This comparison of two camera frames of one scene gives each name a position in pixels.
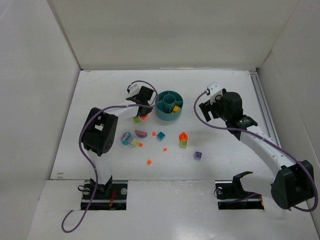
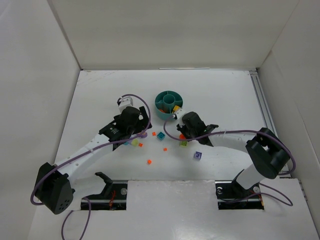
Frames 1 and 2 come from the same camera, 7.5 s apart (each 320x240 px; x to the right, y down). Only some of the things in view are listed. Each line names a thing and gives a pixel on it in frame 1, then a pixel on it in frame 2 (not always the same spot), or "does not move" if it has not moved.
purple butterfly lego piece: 141,134 does not move
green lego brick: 183,144 does not move
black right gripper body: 208,110 to 185,130
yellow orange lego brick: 176,108 does not move
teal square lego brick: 160,136 does not move
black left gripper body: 141,105 to 144,120
